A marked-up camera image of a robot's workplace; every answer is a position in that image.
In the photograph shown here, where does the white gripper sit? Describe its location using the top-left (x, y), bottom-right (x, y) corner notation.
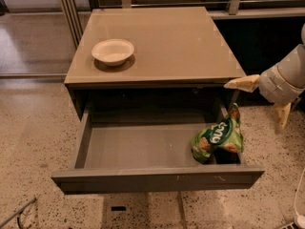
top-left (224, 65), bottom-right (304, 134)

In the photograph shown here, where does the green rice chip bag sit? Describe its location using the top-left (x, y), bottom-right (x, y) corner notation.
top-left (191, 103), bottom-right (244, 163)

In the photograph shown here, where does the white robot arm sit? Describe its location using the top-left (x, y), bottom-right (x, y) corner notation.
top-left (224, 25), bottom-right (305, 134)

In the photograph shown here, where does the grey drawer cabinet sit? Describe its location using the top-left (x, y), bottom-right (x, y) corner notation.
top-left (65, 7), bottom-right (245, 116)

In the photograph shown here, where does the open grey top drawer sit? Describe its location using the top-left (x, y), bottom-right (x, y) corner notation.
top-left (51, 107), bottom-right (264, 194)

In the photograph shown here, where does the white paper bowl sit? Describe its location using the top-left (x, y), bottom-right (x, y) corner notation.
top-left (91, 39), bottom-right (134, 67)

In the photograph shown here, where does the grey floor rod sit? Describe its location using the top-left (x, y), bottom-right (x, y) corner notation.
top-left (0, 198), bottom-right (37, 229)

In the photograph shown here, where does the white cable on floor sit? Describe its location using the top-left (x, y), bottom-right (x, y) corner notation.
top-left (275, 169), bottom-right (305, 229)

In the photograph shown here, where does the grey sliding door frame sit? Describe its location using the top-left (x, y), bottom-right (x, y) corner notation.
top-left (60, 0), bottom-right (83, 48)

